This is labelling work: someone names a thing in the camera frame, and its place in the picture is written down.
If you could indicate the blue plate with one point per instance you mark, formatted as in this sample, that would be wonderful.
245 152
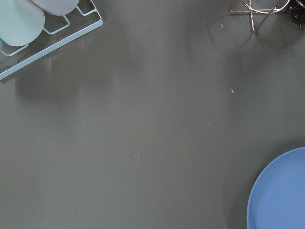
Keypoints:
277 198

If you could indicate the mint green cup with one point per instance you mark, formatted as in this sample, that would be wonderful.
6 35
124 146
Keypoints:
21 21

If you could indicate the light blue cup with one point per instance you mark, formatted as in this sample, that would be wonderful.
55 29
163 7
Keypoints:
1 44

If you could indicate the dark tea bottle front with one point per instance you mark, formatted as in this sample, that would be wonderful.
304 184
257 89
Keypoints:
297 10

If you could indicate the white wire cup rack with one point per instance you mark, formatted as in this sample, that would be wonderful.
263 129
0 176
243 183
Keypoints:
57 32

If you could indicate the copper wire bottle rack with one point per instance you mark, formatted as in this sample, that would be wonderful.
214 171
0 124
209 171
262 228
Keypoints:
277 8

